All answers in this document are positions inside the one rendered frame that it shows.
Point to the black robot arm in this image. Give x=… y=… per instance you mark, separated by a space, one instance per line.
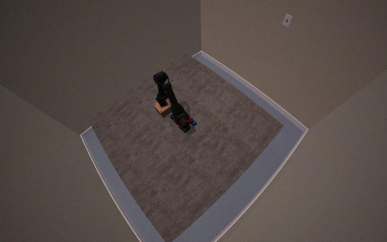
x=165 y=92

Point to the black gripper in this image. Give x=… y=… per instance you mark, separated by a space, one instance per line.
x=184 y=130

